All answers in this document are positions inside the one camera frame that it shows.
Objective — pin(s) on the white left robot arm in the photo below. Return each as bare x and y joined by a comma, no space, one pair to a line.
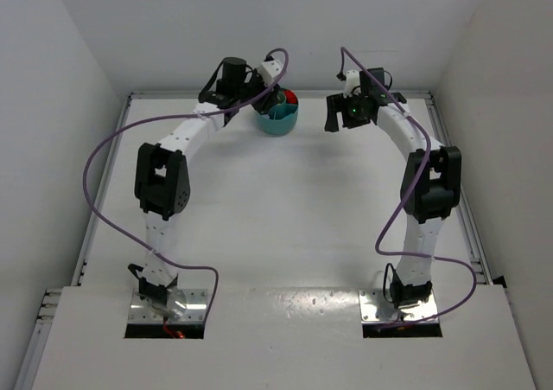
162,184

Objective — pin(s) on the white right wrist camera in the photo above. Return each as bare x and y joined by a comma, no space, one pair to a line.
351,83

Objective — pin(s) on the small red lego brick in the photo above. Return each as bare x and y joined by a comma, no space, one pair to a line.
290,97

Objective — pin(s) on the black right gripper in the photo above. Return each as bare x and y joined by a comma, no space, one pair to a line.
335,111

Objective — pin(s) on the teal divided round container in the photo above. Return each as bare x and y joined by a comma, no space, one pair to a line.
279,120

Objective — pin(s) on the metal base plate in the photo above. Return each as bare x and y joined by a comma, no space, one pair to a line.
375,310
184,306

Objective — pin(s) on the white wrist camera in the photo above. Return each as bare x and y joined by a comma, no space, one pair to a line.
351,83
269,70

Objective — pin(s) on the right aluminium table rail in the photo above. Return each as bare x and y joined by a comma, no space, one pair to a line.
468,225

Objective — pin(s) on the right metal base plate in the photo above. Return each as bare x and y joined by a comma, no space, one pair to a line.
375,310

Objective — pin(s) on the aluminium table edge rail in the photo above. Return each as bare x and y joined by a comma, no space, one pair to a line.
70,251

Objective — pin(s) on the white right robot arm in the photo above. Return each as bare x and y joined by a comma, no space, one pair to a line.
431,184

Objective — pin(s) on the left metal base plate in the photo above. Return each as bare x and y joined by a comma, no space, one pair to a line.
184,306

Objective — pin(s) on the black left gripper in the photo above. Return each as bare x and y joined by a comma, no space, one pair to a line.
263,100

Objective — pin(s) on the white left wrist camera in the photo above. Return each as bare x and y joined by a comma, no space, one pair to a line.
269,70

